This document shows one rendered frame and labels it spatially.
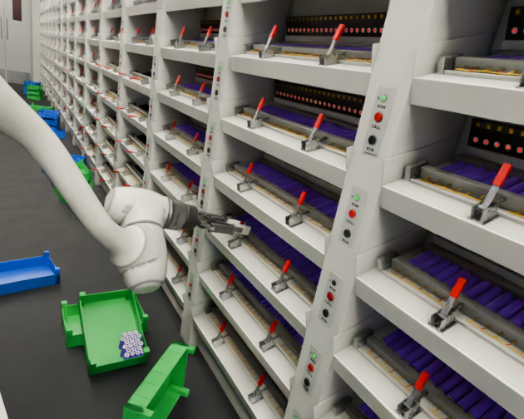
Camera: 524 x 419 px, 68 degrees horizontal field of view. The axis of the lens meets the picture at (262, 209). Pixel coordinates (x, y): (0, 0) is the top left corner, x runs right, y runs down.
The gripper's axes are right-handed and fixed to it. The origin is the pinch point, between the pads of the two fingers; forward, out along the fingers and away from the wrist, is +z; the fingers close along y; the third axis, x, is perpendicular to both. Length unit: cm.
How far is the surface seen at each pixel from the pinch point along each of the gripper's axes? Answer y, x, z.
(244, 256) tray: 7.1, -6.8, 1.0
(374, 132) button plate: 47, 38, -12
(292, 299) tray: 32.3, -6.5, 1.6
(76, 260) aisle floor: -101, -67, -19
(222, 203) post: -18.0, 1.9, 2.3
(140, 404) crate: 20, -48, -23
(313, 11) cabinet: -6, 69, 1
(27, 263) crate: -97, -69, -41
